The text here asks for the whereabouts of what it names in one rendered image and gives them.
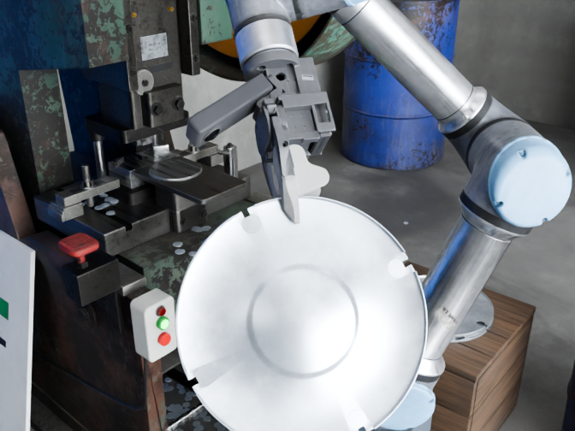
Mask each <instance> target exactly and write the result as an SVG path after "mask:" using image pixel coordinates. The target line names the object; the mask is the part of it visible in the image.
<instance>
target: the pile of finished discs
mask: <svg viewBox="0 0 575 431"><path fill-rule="evenodd" d="M425 276H426V275H419V276H418V277H419V279H420V282H421V284H422V283H423V281H424V278H425ZM493 320H494V306H493V305H492V303H491V301H490V299H489V298H488V297H487V296H486V295H485V294H484V293H483V292H480V294H479V295H478V297H477V299H476V301H475V303H474V304H473V306H472V307H471V309H470V310H469V312H468V314H467V315H466V317H465V319H464V321H463V322H462V323H461V325H460V326H459V329H458V330H457V332H456V334H455V335H454V337H453V338H452V340H451V341H450V343H459V342H465V341H468V340H472V339H476V338H478V337H480V336H482V335H483V334H485V333H486V332H487V330H486V329H490V327H491V326H492V323H493Z"/></svg>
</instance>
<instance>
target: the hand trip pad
mask: <svg viewBox="0 0 575 431"><path fill-rule="evenodd" d="M58 245H59V249H60V250H62V251H64V252H66V253H67V254H69V255H70V256H71V257H76V258H77V263H83V262H85V261H86V259H85V255H86V254H89V253H91V252H93V251H96V250H97V249H98V247H99V244H98V241H97V240H95V239H94V238H92V237H90V236H89V235H87V234H85V233H77V234H74V235H71V236H69V237H67V238H65V239H61V240H60V241H59V243H58Z"/></svg>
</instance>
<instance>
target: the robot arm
mask: <svg viewBox="0 0 575 431"><path fill-rule="evenodd" d="M225 3H226V5H227V6H228V12H229V16H230V20H231V24H232V28H233V33H234V40H235V44H236V49H237V52H238V57H239V61H240V67H241V70H242V71H243V74H244V77H245V82H246V83H245V84H243V85H242V86H239V87H238V88H236V89H235V90H233V91H231V92H230V93H229V94H227V95H225V96H224V97H222V98H220V99H218V100H217V101H215V102H214V103H212V104H211V105H209V106H208V107H206V108H204V109H202V110H200V111H199V112H198V113H196V114H195V115H193V116H191V117H190V118H189V119H188V122H187V131H186V137H187V138H188V139H189V141H190V142H191V143H192V145H193V146H194V147H196V148H199V147H200V146H202V145H204V144H205V143H207V142H208V141H211V140H213V139H214V138H215V137H216V136H217V135H219V134H220V133H222V132H224V131H226V130H227V129H229V128H230V127H232V126H233V125H234V124H236V123H238V122H239V121H241V120H243V119H244V118H246V117H247V116H249V115H250V114H252V113H253V112H254V113H253V116H252V119H253V120H254V121H255V122H256V123H255V135H256V141H257V147H258V152H259V154H260V156H261V159H262V164H263V170H264V176H265V179H266V181H267V184H268V187H269V189H270V194H271V197H273V198H280V197H282V207H283V211H284V212H285V213H286V214H287V216H288V217H289V218H290V219H291V220H292V221H293V223H294V224H299V223H300V220H299V197H300V196H316V197H318V196H319V195H320V192H321V188H320V187H322V186H325V185H326V184H327V183H328V182H329V174H328V171H327V170H326V169H325V168H322V167H318V166H316V165H313V164H310V163H309V162H308V161H307V158H309V156H315V155H322V150H323V148H324V146H325V145H326V144H327V142H328V141H329V138H330V137H331V135H332V133H331V132H333V131H335V130H336V129H335V123H334V119H333V116H332V112H331V108H330V105H329V100H328V96H327V92H321V89H320V85H319V83H318V79H317V73H316V69H315V66H314V62H313V59H312V57H307V58H299V53H298V50H297V46H296V43H295V39H294V35H293V29H292V26H291V22H292V21H298V20H302V19H305V18H309V17H312V16H315V15H320V14H324V13H327V12H329V13H330V14H331V15H332V16H333V17H334V18H335V19H336V20H337V21H338V22H339V23H341V24H342V25H343V26H344V27H345V28H346V29H347V30H348V31H349V32H350V33H351V34H352V35H353V36H354V37H355V38H356V39H357V40H358V41H359V42H360V43H361V44H362V45H363V46H364V47H365V48H366V49H367V50H368V51H369V52H370V53H371V54H372V55H373V56H374V57H375V58H376V59H377V60H378V61H379V62H380V63H381V64H382V65H383V66H384V67H385V68H386V69H387V70H388V71H389V72H390V73H391V74H392V75H393V76H394V77H395V78H396V79H397V80H398V81H399V82H400V83H401V84H402V85H403V86H404V87H405V88H406V89H407V90H408V91H409V92H410V93H411V94H412V95H413V96H414V97H415V98H416V99H417V100H418V101H419V102H420V103H421V104H422V105H423V106H424V107H425V108H426V109H427V110H428V111H429V112H430V113H431V114H432V115H433V116H434V117H435V118H436V119H437V120H438V129H439V131H440V132H441V133H442V134H443V135H444V136H445V137H446V138H447V139H448V140H449V141H450V143H451V144H452V145H453V147H454V148H455V150H456V151H457V152H458V153H459V155H460V157H461V158H462V160H463V161H464V163H465V165H466V167H467V168H468V169H469V171H470V173H471V177H470V179H469V180H468V181H467V183H466V185H465V187H464V189H463V191H462V193H461V194H460V195H459V203H460V206H461V209H462V213H461V215H460V216H459V219H458V220H457V222H456V223H455V225H454V227H453V229H452V231H451V233H450V234H449V236H448V238H447V240H446V242H445V243H444V245H443V247H442V249H441V250H440V252H439V254H438V256H437V257H436V260H435V261H434V262H433V264H432V266H431V268H430V270H429V272H428V274H427V275H426V276H425V278H424V281H423V283H422V284H421V285H422V288H423V291H424V297H425V302H426V308H427V317H428V333H427V341H426V347H425V352H424V358H423V362H422V364H421V367H420V370H419V372H418V376H417V378H416V380H415V381H414V383H413V385H412V388H411V390H410V392H409V393H408V394H407V395H406V397H405V399H404V400H403V402H402V403H401V404H400V406H399V407H398V408H397V409H396V411H395V412H394V413H393V414H392V415H391V416H390V417H389V418H388V419H387V420H386V421H385V422H384V423H382V424H381V425H380V426H379V427H377V428H376V429H394V430H403V429H407V428H415V427H417V426H419V425H421V424H422V423H424V422H426V421H427V420H428V419H429V418H430V417H431V415H432V414H433V412H434V409H435V401H436V398H435V395H434V393H433V392H432V391H433V387H434V386H435V384H436V383H437V381H438V380H439V378H440V376H441V375H442V373H443V371H444V369H445V362H444V359H443V357H442V354H443V352H444V351H445V350H446V349H447V347H448V345H449V343H450V341H451V340H452V338H453V337H454V335H455V334H456V332H457V330H458V329H459V326H460V325H461V323H462V322H463V321H464V319H465V317H466V315H467V314H468V312H469V310H470V309H471V307H472V306H473V304H474V303H475V301H476V299H477V297H478V295H479V294H480V292H481V291H482V290H483V288H484V286H485V284H486V283H487V281H488V279H489V277H490V276H491V275H492V273H493V272H494V270H495V268H496V266H497V264H498V263H499V261H500V260H501V258H502V257H503V255H504V253H505V252H506V250H507V248H508V246H509V245H510V244H511V242H512V241H513V239H516V238H520V237H524V236H527V235H528V234H529V233H530V231H531V229H532V228H533V227H535V226H539V225H542V222H544V221H550V220H551V219H553V218H554V217H555V216H556V215H557V214H558V213H559V212H560V211H561V210H562V209H563V207H564V206H565V204H566V201H567V199H568V198H569V195H570V192H571V188H572V176H571V171H570V169H569V166H568V164H567V162H566V160H565V158H564V157H563V156H562V155H561V153H560V151H559V150H558V149H557V148H556V147H555V146H554V145H553V144H552V143H551V142H549V141H548V140H546V139H545V138H544V137H543V136H542V135H540V134H539V133H538V132H537V131H536V130H535V129H534V128H533V127H532V126H531V125H530V124H529V123H528V122H526V121H524V120H523V119H522V118H520V117H519V116H517V115H515V114H514V113H513V112H512V111H511V110H509V109H507V108H506V107H505V106H503V105H502V104H501V103H499V102H498V101H497V100H496V99H494V98H493V97H492V96H491V95H490V94H489V93H488V92H487V91H486V90H485V89H484V88H483V87H481V86H476V87H474V86H473V85H472V84H471V83H470V82H469V81H468V80H467V79H466V78H465V77H464V76H463V75H462V74H461V73H460V72H459V71H458V70H457V69H456V68H455V67H454V66H453V65H452V64H451V63H450V61H449V60H448V59H447V58H446V57H445V56H444V55H443V54H442V53H441V52H440V51H439V50H438V49H437V48H436V47H435V46H434V45H433V44H432V43H431V42H430V41H429V40H428V39H427V38H426V37H425V36H424V35H423V34H422V33H421V32H420V31H419V30H418V29H417V28H416V27H415V26H414V25H413V24H412V23H411V22H410V21H409V20H408V19H407V18H406V17H405V16H404V15H403V14H402V13H401V12H400V11H399V10H398V9H397V8H396V6H395V5H394V4H393V3H392V2H391V1H390V0H225ZM325 103H326V107H327V109H325V106H324V104H325ZM327 114H329V115H327ZM329 120H330V122H329Z"/></svg>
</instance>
